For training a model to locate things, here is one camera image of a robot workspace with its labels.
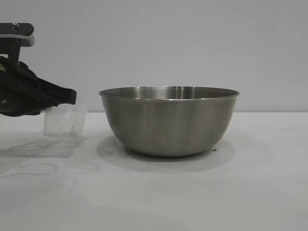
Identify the clear plastic measuring cup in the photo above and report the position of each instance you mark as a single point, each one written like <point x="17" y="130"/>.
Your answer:
<point x="65" y="120"/>

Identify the stainless steel mixing bowl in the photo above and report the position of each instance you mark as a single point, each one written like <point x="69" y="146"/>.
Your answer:
<point x="168" y="125"/>

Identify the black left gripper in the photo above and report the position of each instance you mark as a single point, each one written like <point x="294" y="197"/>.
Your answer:
<point x="14" y="96"/>

